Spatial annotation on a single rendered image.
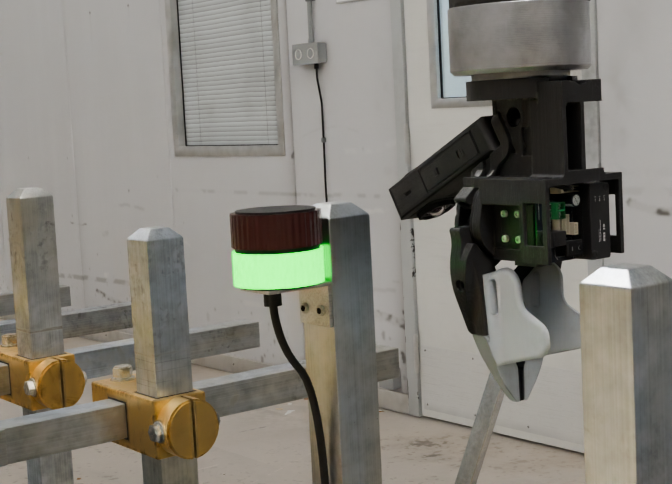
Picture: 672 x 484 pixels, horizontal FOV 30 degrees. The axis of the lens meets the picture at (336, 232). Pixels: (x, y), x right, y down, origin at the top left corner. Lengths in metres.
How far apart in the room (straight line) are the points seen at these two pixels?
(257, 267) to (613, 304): 0.25
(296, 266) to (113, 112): 5.79
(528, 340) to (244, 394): 0.41
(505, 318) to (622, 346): 0.18
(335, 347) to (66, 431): 0.31
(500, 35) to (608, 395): 0.24
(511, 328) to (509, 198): 0.09
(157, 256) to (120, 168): 5.50
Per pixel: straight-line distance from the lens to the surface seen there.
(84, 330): 1.63
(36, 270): 1.27
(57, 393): 1.27
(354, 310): 0.84
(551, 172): 0.78
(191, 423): 1.05
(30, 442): 1.06
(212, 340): 1.43
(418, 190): 0.87
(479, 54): 0.78
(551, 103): 0.78
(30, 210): 1.26
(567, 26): 0.79
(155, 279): 1.04
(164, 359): 1.06
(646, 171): 4.00
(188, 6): 5.99
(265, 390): 1.17
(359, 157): 4.95
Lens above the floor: 1.20
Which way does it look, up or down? 6 degrees down
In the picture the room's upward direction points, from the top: 3 degrees counter-clockwise
